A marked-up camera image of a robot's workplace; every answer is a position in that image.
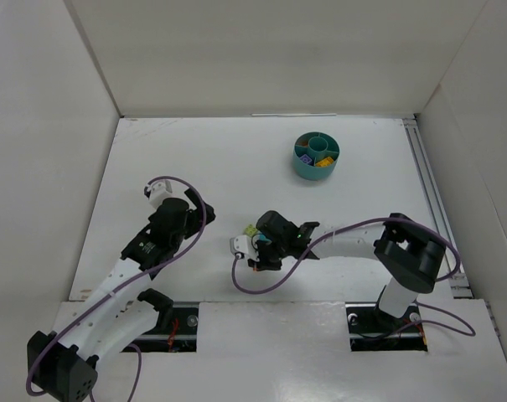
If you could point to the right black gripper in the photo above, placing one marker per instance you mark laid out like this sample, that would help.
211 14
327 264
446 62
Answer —
263 254

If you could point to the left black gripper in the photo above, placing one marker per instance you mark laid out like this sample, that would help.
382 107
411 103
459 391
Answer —
199 210

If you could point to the purple square lego brick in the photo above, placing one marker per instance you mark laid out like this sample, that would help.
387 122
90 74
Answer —
310 161

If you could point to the yellow arched lego brick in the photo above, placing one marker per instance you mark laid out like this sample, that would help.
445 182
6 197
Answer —
324 162

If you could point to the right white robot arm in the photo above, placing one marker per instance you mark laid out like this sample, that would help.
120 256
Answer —
410 252

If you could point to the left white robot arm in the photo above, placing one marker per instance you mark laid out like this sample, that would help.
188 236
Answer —
64 364

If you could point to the teal painted face lego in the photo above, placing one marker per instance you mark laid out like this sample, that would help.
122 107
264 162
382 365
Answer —
263 238

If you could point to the light green lego brick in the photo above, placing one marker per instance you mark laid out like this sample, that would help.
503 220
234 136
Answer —
250 230

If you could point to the teal round divided container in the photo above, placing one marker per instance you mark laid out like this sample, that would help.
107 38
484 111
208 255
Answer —
320 146

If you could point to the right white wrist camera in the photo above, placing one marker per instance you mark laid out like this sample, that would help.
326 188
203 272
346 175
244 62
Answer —
242 247

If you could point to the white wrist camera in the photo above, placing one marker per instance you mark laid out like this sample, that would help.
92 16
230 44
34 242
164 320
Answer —
157 191
242 247

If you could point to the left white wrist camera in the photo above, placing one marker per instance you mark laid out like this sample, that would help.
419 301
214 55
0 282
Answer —
157 191

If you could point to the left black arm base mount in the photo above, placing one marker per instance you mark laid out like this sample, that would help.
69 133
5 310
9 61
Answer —
176 327

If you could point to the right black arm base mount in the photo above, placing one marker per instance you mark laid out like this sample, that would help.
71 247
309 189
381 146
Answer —
371 330

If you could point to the aluminium rail right side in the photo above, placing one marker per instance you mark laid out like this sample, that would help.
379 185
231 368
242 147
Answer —
459 282

